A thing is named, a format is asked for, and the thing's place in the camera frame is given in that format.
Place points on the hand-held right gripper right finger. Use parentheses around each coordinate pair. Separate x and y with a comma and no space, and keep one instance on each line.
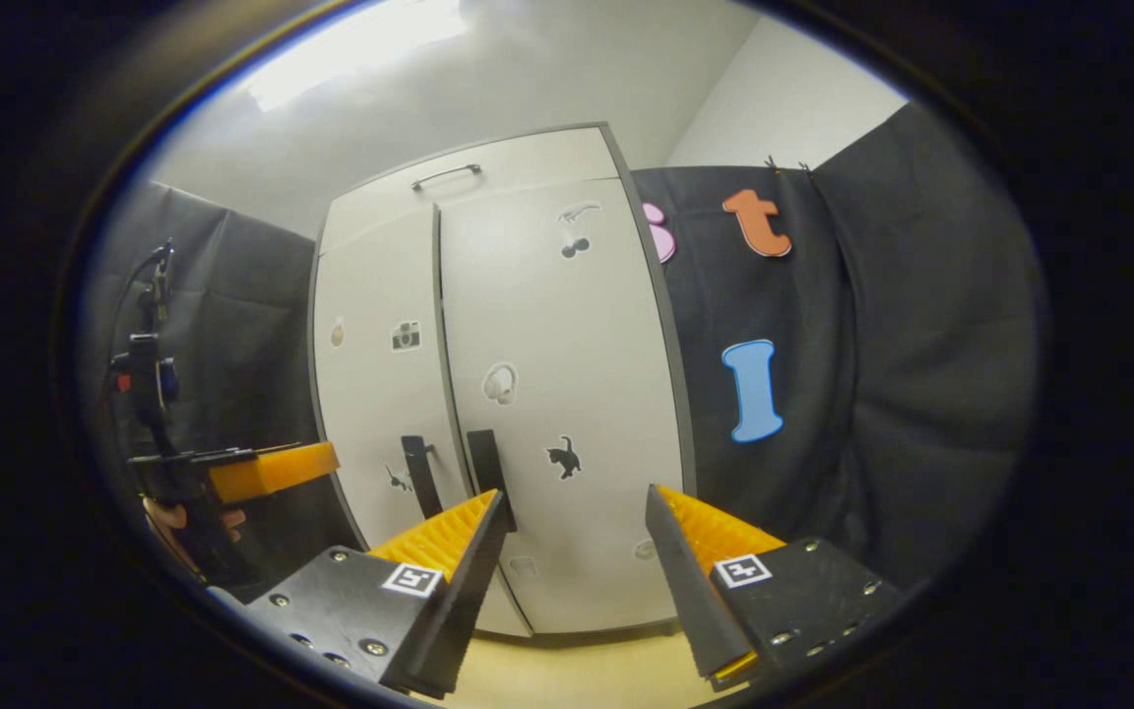
(690,591)

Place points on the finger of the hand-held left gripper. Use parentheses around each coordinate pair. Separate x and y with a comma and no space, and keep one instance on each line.
(272,471)

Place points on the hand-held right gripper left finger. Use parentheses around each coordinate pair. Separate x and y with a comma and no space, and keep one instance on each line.
(454,601)

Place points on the white shoe cabinet door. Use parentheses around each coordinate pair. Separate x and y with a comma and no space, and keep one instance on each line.
(587,325)
(370,394)

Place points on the white shoe cabinet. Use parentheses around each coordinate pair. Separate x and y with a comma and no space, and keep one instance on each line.
(682,394)

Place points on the white cabinet drawer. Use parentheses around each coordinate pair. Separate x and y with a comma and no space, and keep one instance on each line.
(528,177)

